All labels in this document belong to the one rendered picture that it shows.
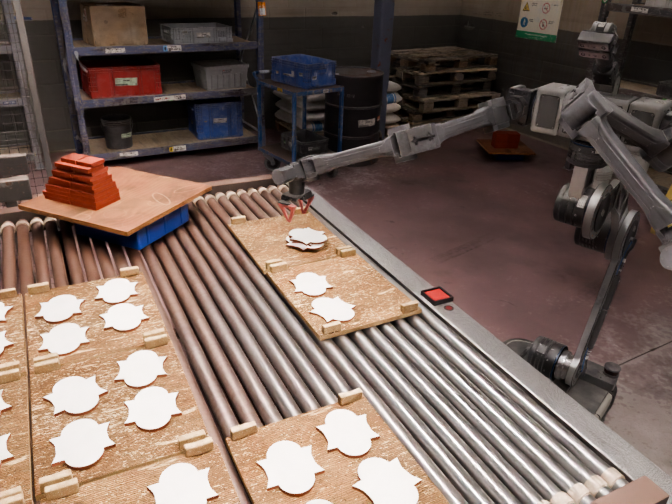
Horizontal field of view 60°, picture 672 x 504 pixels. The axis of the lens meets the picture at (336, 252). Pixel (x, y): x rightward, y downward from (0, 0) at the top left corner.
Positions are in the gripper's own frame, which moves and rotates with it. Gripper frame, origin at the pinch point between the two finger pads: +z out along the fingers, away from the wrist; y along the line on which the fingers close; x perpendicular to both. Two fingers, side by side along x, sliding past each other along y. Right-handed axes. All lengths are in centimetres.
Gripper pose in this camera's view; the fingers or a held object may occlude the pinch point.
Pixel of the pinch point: (296, 215)
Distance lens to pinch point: 213.3
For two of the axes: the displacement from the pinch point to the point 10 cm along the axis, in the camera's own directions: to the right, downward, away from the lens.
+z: -0.4, 8.9, 4.5
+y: 5.1, -3.7, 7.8
